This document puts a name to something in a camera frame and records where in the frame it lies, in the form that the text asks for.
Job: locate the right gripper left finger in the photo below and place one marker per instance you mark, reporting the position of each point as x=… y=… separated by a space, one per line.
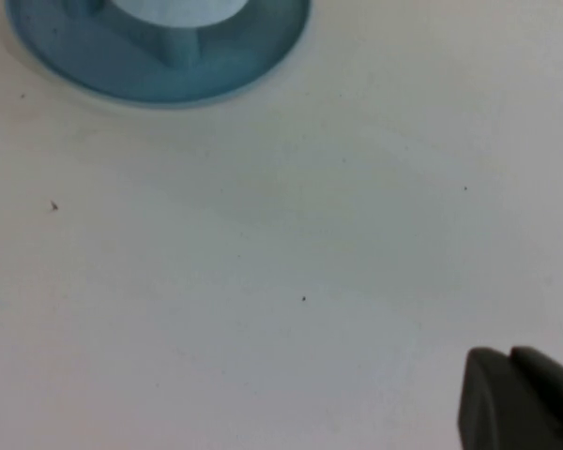
x=492 y=403

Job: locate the blue round cup stand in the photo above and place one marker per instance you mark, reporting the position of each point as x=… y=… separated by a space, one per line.
x=122 y=65

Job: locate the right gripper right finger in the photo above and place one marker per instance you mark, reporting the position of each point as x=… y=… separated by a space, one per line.
x=544 y=365

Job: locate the light blue plastic cup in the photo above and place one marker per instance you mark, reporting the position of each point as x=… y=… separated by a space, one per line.
x=178 y=9

